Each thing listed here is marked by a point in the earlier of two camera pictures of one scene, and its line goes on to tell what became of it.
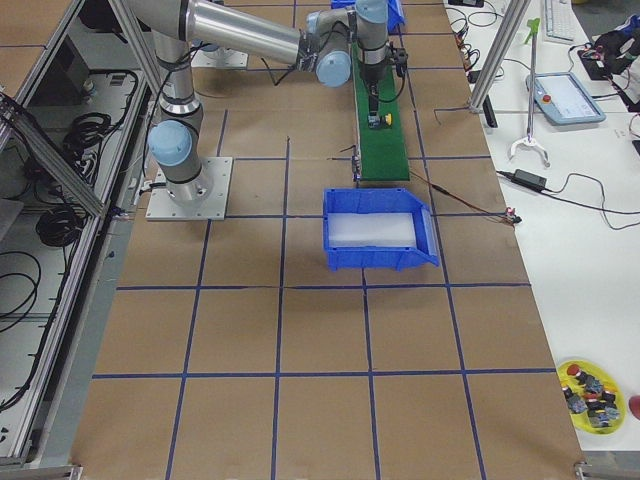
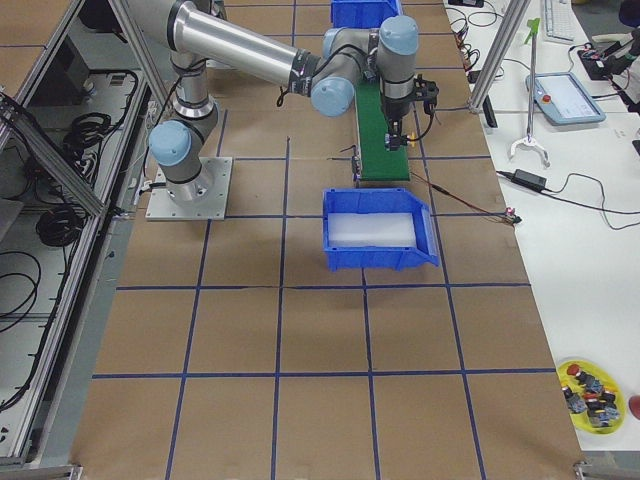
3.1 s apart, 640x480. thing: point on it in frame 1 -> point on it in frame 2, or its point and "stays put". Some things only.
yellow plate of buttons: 594,399 stays put
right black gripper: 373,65 -> 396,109
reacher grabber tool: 533,24 stays put
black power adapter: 528,178 stays put
